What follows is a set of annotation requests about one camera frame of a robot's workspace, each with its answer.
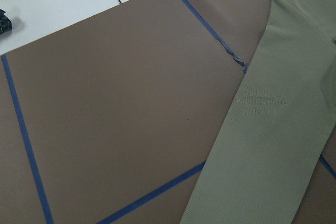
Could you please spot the sage green long-sleeve shirt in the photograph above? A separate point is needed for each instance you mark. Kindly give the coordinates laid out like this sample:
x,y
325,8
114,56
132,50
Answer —
x,y
282,115

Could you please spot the folded dark blue umbrella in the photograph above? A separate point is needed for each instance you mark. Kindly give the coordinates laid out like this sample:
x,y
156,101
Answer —
x,y
5,23

